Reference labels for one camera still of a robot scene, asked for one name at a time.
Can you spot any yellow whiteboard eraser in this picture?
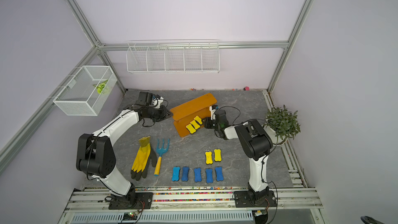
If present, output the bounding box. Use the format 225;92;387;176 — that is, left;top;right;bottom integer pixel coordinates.
190;120;201;130
205;151;213;164
214;149;222;162
186;124;197;134
194;116;203;125

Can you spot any orange two-tier wooden shelf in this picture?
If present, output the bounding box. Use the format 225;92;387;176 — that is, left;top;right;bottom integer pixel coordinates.
171;93;217;138

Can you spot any blue whiteboard eraser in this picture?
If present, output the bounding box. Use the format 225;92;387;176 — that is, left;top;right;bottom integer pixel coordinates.
172;167;180;181
194;168;202;183
181;167;190;181
205;169;214;184
215;167;224;181

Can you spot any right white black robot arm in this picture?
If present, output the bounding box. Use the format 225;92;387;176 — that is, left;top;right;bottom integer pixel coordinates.
203;107;273;202

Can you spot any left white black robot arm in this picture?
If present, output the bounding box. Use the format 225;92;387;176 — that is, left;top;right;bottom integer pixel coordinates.
76;104;173;202

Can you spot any blue yellow garden fork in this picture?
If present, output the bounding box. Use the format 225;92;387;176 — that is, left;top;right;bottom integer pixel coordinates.
154;139;170;176

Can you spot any yellow black gardening glove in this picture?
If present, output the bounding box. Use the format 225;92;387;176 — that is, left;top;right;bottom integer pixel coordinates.
131;136;158;180

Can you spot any potted green plant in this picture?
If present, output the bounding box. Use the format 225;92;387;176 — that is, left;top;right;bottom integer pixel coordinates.
265;105;301;145

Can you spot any green toy in basket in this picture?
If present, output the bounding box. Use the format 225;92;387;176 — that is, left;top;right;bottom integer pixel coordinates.
93;80;109;95

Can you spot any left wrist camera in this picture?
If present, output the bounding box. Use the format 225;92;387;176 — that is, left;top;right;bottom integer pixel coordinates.
135;91;164;108

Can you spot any long white wire wall basket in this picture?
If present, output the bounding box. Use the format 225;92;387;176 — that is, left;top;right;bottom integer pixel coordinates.
126;39;220;74

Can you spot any white wire side basket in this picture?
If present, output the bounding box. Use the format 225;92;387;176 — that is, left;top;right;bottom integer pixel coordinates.
53;65;117;116

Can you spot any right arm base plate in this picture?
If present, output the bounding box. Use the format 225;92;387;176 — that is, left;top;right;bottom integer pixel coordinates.
232;189;277;208

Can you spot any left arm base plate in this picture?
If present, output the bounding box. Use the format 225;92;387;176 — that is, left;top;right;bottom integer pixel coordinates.
105;192;153;210

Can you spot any aluminium rail frame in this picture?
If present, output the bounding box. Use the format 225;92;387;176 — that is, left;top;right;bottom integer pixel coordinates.
59;187;328;224

